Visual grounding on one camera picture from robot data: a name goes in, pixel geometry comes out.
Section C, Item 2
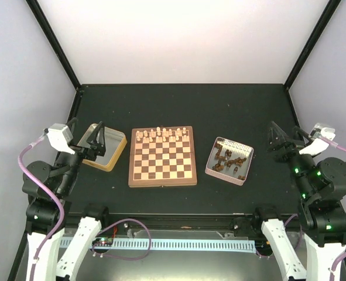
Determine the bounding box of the wooden chess board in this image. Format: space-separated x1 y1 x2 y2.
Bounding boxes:
128 125 197 188

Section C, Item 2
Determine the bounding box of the black frame post right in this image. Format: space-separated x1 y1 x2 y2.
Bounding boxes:
284 0 341 90

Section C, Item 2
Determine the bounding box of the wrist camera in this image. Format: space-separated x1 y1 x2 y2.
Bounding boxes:
44 123 75 155
299 123 335 157

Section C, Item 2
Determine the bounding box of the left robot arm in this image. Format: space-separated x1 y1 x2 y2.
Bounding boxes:
18 118 111 280

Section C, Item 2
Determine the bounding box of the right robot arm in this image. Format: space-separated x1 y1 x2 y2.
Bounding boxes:
251 122 346 280

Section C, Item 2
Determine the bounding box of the small circuit board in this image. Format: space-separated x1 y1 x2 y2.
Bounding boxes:
93 237 114 247

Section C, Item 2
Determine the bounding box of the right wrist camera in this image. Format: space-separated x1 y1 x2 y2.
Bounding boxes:
299 123 335 157

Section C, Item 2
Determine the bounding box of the pink metal tin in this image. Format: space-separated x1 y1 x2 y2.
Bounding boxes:
205 137 254 186

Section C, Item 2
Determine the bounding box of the black frame post left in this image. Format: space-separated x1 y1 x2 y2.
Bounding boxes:
26 0 81 90

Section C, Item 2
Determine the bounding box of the white king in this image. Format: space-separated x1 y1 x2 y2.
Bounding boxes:
162 128 169 137

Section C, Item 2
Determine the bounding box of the blue cable duct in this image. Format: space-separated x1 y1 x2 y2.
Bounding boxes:
60 236 256 253

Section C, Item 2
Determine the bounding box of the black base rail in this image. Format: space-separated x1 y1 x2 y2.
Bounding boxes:
64 213 302 232

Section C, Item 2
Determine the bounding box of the black frame post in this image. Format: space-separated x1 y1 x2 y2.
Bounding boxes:
284 0 341 90
26 0 81 90

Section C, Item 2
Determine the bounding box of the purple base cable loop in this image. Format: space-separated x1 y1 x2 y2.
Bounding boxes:
90 218 152 260

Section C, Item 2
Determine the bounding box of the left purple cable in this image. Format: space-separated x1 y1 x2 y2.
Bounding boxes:
18 135 65 281

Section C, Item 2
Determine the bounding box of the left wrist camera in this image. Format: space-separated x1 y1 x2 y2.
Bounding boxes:
44 123 75 155

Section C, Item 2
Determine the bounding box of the gold metal tin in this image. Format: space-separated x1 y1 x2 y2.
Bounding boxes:
83 127 127 172

